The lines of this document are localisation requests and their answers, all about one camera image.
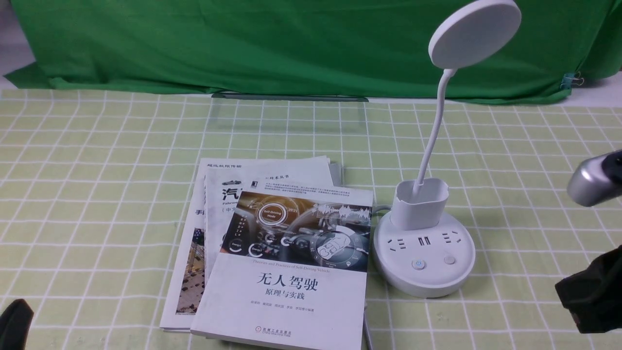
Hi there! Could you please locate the clear glass sheet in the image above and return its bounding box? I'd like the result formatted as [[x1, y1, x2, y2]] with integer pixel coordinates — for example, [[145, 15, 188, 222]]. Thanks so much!
[[207, 92, 369, 134]]

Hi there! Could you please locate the light green checkered tablecloth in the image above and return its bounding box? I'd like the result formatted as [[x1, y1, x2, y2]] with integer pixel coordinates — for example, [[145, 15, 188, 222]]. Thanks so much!
[[0, 89, 622, 350]]

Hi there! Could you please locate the white desk lamp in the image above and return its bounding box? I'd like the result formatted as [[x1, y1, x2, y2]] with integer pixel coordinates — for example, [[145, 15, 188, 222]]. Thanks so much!
[[373, 0, 495, 298]]

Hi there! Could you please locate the binder clip on cloth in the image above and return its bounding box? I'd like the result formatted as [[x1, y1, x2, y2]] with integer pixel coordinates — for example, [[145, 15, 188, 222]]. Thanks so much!
[[559, 71, 585, 89]]

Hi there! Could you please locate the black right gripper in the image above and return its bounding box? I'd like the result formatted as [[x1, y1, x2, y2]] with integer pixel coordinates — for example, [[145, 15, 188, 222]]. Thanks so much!
[[555, 246, 622, 334]]

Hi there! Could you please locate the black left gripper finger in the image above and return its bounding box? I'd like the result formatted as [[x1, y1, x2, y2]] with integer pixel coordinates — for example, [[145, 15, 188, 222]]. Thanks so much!
[[0, 298, 34, 350]]

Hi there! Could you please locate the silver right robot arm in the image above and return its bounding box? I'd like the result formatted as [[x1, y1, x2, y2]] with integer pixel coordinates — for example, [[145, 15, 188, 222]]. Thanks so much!
[[555, 150, 622, 334]]

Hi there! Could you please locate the top self-driving book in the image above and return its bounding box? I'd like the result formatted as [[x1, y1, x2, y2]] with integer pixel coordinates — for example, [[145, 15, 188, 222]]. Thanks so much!
[[190, 179, 375, 350]]

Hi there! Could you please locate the green backdrop cloth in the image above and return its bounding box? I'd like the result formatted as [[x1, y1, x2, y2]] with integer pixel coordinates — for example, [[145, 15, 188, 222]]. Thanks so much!
[[6, 0, 621, 105]]

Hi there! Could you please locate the bottom white book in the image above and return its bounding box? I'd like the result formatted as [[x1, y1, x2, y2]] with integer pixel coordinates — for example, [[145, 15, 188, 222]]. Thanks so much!
[[160, 157, 337, 333]]

